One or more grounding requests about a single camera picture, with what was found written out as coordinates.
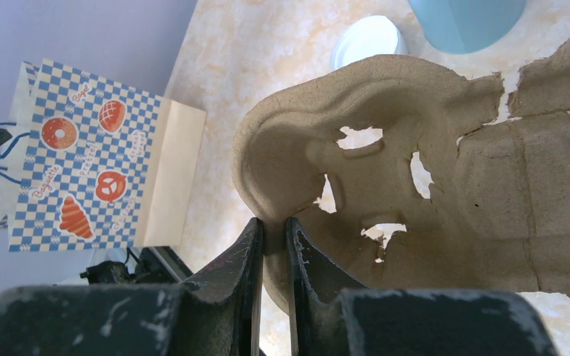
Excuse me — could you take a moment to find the patterned paper takeout bag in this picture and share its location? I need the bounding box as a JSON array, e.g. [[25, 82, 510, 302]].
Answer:
[[0, 59, 207, 252]]

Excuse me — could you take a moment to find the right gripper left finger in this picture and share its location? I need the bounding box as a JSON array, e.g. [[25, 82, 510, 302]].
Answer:
[[0, 218, 263, 355]]

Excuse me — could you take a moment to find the stack of white lids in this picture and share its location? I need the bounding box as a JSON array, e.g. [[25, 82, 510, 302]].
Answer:
[[330, 15, 409, 71]]

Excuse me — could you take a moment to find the blue straw holder cup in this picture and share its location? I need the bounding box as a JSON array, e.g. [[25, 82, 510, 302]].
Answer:
[[408, 0, 526, 54]]

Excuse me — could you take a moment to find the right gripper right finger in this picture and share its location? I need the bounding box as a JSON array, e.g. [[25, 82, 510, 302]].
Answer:
[[286, 218, 557, 355]]

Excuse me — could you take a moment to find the brown pulp cup carrier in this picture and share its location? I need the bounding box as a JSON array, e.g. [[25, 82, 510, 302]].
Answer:
[[232, 39, 570, 310]]

